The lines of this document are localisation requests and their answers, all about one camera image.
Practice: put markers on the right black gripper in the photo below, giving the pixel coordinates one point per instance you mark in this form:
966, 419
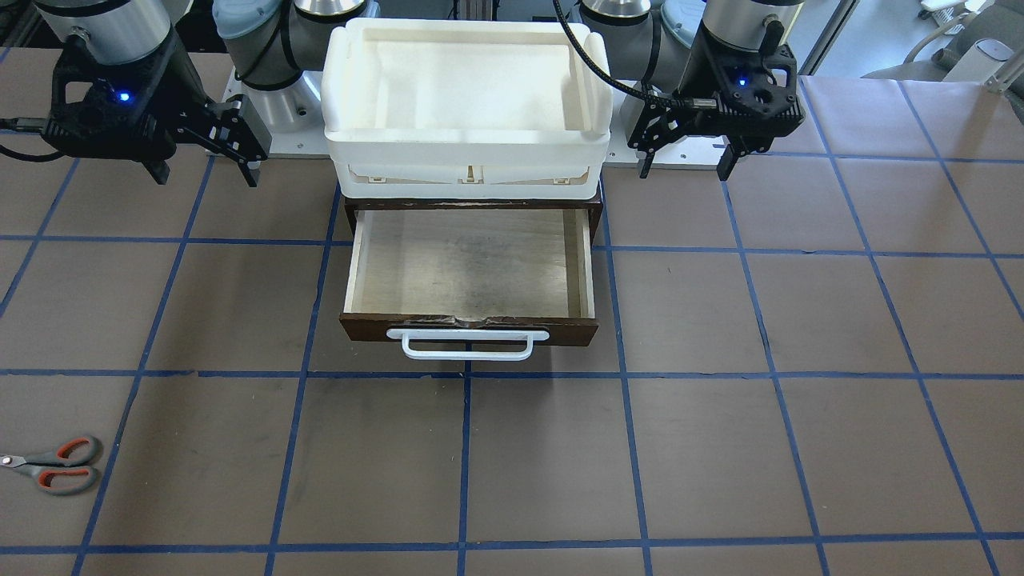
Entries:
182, 86

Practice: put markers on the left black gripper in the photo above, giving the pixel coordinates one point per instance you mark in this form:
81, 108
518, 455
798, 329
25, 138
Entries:
693, 86

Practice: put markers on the wooden drawer with white handle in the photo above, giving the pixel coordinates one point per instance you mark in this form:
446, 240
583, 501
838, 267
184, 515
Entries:
495, 275

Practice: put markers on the grey orange handled scissors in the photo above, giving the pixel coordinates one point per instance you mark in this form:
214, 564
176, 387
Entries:
66, 470

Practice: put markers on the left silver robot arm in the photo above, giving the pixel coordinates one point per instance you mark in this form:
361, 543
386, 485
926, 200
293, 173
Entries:
648, 43

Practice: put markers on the dark brown drawer cabinet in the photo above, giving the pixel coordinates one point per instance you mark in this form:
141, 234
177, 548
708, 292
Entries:
594, 206

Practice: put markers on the white foam box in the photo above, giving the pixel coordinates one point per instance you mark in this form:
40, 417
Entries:
389, 73

